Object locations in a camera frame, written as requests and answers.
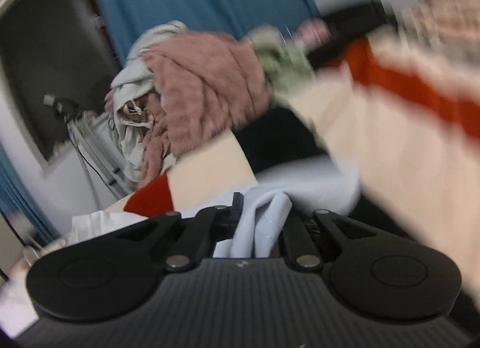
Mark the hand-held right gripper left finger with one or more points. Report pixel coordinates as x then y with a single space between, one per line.
195 235

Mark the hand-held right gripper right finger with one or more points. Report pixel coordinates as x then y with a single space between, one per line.
296 237

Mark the white printed t-shirt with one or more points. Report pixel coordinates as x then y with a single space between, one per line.
262 216

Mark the silver garment steamer stand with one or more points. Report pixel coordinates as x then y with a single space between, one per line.
97 153

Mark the striped fleece blanket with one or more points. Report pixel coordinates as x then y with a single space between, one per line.
405 153

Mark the pink fluffy robe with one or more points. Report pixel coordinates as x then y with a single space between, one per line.
210 89

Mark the grey hoodie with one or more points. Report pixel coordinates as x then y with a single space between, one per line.
131 81

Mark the pale green cloth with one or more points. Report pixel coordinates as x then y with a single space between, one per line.
288 66

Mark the narrow blue curtain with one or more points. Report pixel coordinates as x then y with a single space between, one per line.
22 201

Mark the small pink garment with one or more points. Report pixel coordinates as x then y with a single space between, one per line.
311 29

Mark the black armchair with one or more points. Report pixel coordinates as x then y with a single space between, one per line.
348 21

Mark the dark framed window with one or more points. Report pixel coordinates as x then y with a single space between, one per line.
45 51

